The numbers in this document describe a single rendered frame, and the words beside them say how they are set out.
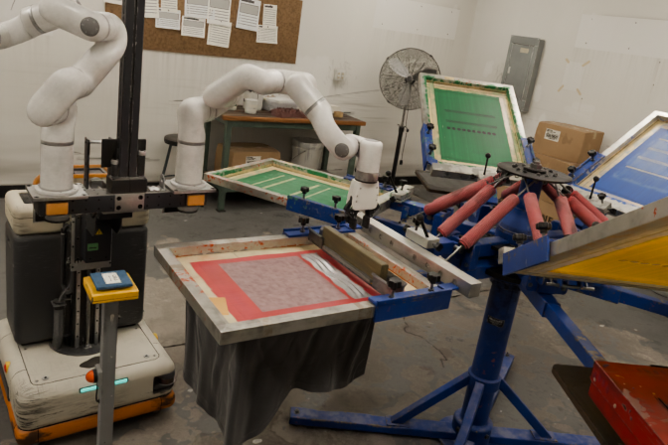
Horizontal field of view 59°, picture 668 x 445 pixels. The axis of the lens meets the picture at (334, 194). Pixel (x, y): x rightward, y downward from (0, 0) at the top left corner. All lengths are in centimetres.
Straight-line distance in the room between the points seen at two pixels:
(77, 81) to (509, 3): 586
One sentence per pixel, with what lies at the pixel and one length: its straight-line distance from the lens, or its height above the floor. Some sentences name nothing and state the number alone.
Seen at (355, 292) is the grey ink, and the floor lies 96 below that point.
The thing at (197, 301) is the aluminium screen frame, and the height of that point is 99.
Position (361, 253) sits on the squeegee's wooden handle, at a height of 105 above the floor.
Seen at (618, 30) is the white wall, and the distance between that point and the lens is 630.
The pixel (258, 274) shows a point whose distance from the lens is 195.
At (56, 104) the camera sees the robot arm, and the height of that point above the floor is 143.
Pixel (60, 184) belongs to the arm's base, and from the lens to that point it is 202.
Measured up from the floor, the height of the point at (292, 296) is 96.
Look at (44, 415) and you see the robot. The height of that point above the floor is 18.
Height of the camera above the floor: 177
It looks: 16 degrees down
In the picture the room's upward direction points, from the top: 9 degrees clockwise
